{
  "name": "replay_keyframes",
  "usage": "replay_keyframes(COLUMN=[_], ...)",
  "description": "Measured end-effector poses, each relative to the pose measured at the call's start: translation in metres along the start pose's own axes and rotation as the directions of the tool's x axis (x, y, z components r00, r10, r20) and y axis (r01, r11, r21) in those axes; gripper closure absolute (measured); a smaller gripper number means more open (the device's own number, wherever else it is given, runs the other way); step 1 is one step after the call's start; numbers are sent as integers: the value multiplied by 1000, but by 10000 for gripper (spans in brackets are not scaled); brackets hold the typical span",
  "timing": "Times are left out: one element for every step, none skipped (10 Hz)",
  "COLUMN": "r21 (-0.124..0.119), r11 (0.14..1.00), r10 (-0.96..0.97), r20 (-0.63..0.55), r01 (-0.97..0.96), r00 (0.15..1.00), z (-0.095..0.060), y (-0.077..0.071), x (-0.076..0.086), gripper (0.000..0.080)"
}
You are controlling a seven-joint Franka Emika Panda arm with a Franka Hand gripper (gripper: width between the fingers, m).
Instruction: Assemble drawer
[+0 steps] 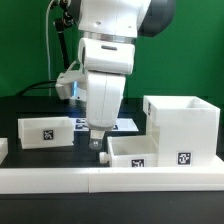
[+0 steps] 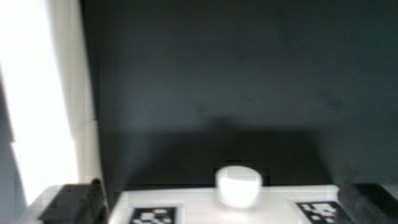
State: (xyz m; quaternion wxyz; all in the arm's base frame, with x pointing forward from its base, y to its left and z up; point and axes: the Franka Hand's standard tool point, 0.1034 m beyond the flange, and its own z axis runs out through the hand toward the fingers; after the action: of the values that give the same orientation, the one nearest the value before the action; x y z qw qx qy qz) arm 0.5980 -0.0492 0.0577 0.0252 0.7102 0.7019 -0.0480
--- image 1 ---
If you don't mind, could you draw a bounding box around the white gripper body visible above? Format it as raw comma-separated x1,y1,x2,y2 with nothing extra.
78,38,135,131

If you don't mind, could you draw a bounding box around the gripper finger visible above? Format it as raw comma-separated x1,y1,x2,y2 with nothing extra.
89,130,104,150

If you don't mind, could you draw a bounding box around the white front drawer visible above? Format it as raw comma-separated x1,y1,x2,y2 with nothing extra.
99,135,158,168

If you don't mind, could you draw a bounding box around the white drawer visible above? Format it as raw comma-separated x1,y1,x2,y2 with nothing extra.
18,117,74,149
99,135,158,168

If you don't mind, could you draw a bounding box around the white drawer cabinet box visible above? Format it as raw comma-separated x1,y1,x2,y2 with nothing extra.
143,96,220,167

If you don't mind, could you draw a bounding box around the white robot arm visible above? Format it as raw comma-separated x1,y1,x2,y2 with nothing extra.
78,0,176,150

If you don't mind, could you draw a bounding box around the white rear drawer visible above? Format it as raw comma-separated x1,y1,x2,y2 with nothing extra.
18,117,74,149

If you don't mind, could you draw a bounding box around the paper marker sheet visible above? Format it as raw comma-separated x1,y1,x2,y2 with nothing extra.
70,118,139,132

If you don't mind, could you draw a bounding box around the white front fence bar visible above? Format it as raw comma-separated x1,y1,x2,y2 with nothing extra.
0,166,224,194

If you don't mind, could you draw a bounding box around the white camera cable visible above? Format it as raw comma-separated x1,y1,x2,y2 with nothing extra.
45,0,57,98

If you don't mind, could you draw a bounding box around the black cable bundle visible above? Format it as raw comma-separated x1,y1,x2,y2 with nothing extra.
15,0,81,98

